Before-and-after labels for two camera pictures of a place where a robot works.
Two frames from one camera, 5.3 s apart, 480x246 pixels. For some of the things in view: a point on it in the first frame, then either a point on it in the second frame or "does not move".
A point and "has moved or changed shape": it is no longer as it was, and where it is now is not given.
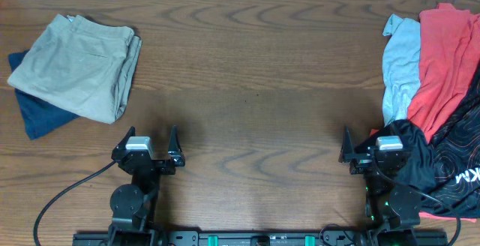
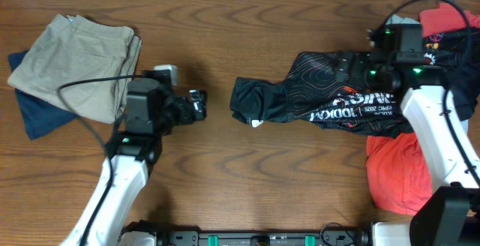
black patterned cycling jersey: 445,169 has moved or changed shape
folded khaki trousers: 82,66 does not move
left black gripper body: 164,168 → 180,112
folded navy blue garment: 40,116 does not move
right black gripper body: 360,163 → 362,71
